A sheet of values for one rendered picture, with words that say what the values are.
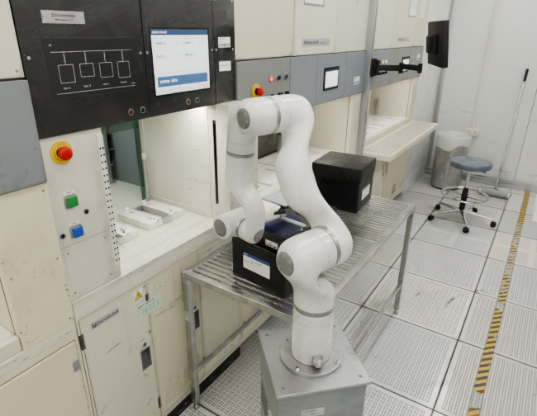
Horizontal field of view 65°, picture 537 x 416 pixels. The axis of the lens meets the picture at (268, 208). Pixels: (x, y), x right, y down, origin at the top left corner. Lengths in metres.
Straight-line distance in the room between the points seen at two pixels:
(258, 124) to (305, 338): 0.62
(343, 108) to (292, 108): 1.96
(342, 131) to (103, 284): 2.09
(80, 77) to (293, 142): 0.64
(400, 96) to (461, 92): 1.21
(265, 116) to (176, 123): 0.94
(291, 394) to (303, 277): 0.35
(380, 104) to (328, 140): 1.51
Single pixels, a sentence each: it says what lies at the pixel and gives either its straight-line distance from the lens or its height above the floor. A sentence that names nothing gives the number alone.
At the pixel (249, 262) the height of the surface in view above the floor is 0.85.
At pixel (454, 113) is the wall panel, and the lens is 5.61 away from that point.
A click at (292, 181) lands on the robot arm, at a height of 1.32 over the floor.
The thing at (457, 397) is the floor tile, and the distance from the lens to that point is 2.50.
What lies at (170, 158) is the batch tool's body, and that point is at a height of 1.12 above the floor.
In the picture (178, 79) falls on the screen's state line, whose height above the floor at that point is 1.51.
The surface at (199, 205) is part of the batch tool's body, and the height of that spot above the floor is 0.91.
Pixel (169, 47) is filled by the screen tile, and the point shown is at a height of 1.62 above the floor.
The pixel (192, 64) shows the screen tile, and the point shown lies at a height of 1.56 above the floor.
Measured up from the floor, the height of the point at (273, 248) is 0.93.
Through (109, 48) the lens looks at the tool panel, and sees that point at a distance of 1.43.
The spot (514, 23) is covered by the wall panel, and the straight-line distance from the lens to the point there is 5.49.
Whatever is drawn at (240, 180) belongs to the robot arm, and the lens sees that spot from 1.34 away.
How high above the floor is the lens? 1.68
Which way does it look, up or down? 23 degrees down
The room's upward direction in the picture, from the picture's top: 1 degrees clockwise
